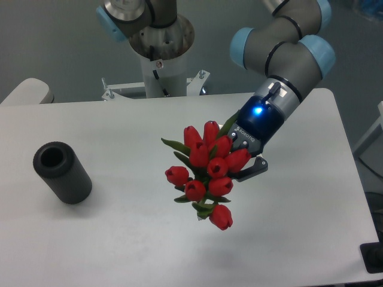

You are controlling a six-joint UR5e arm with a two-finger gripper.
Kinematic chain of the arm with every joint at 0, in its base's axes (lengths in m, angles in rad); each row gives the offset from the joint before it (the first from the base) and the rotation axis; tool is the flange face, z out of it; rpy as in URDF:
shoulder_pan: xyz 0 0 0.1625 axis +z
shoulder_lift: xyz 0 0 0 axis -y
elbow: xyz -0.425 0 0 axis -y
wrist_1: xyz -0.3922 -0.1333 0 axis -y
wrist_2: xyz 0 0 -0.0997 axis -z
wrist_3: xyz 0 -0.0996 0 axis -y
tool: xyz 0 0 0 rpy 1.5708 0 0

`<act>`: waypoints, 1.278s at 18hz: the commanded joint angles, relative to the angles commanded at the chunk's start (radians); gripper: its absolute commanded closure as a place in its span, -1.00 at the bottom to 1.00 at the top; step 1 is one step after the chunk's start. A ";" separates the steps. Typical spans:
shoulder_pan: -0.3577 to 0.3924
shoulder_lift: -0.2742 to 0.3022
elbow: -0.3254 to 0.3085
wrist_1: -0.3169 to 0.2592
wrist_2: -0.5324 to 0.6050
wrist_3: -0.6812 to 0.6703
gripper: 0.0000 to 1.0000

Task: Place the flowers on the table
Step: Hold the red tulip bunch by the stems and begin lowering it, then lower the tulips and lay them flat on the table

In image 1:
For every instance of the beige chair backrest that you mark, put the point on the beige chair backrest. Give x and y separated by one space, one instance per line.
31 91

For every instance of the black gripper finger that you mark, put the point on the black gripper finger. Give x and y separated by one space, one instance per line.
259 166

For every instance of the dark grey ribbed vase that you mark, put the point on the dark grey ribbed vase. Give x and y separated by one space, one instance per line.
59 167

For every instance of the black device table corner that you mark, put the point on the black device table corner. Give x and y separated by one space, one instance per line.
372 257

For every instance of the red tulip bouquet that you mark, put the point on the red tulip bouquet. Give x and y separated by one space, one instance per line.
209 165

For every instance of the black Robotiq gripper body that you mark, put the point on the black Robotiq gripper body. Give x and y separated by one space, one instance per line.
256 123

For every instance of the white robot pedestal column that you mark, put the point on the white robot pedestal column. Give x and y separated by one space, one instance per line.
164 78

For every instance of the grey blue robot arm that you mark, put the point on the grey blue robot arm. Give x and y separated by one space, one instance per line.
288 52

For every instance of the white metal base bracket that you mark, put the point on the white metal base bracket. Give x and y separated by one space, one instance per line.
194 86

